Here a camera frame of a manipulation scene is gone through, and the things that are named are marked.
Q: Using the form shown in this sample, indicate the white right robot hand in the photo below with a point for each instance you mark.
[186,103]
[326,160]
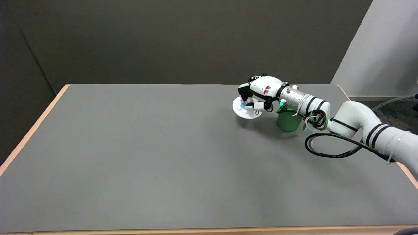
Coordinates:
[265,86]

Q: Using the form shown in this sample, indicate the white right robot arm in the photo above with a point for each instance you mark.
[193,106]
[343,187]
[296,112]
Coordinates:
[352,120]

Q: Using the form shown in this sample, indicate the white round cup lid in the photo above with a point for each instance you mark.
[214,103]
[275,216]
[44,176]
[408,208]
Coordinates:
[244,111]

